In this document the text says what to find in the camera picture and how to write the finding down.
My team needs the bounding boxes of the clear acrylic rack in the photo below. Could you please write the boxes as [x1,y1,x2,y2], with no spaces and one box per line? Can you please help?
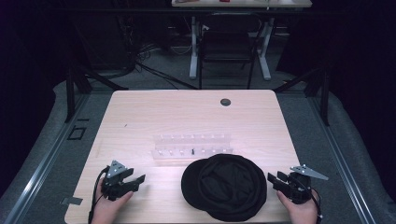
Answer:
[151,133,234,161]

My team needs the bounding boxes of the black metal stand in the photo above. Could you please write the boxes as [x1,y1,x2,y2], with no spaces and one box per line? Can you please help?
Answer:
[64,60,129,123]
[273,65,332,127]

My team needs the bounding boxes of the white-legged desk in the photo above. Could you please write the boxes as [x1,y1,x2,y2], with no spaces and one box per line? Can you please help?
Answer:
[171,0,313,81]

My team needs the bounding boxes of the person's right hand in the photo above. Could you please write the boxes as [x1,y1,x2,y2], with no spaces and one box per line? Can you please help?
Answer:
[276,189,320,224]

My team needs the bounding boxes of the black chair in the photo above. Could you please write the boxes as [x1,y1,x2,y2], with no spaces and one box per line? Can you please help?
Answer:
[198,12,261,91]

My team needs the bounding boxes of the metal floor rail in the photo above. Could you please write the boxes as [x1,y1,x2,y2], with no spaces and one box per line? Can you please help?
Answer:
[2,92,92,224]
[307,94,378,224]

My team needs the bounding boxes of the black cap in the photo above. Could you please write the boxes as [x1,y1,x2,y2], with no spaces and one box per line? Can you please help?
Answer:
[180,153,268,223]

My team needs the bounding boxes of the grey tape strip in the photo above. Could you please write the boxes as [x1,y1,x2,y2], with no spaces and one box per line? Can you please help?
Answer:
[60,196,84,206]

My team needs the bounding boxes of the person's left hand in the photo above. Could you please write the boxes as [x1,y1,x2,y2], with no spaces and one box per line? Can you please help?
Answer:
[92,179,134,224]

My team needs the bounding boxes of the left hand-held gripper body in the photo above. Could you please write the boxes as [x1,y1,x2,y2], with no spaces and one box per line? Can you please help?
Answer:
[101,160,139,202]

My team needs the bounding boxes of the black floor cables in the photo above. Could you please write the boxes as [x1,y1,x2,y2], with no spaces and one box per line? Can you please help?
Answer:
[116,17,200,91]

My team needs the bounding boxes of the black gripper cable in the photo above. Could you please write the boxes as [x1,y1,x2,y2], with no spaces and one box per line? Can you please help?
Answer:
[88,166,110,224]
[306,183,323,224]

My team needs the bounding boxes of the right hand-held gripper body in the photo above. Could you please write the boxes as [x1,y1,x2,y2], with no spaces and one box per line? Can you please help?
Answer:
[279,163,330,205]

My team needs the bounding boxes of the dark curtain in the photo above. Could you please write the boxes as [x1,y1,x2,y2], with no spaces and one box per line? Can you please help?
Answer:
[276,0,396,203]
[0,0,74,200]

